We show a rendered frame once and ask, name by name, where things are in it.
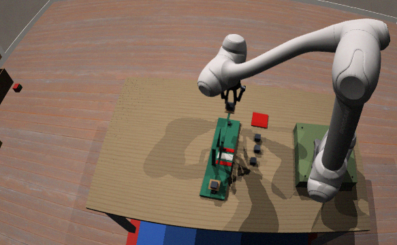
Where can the red flat square plate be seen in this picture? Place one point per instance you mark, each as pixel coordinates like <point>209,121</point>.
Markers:
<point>259,120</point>

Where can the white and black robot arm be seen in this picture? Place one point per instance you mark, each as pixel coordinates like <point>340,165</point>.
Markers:
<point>355,74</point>

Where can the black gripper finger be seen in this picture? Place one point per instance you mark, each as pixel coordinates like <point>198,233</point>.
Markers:
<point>242,88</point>
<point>225,97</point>

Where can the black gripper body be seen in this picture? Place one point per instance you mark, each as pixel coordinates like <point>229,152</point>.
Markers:
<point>237,86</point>

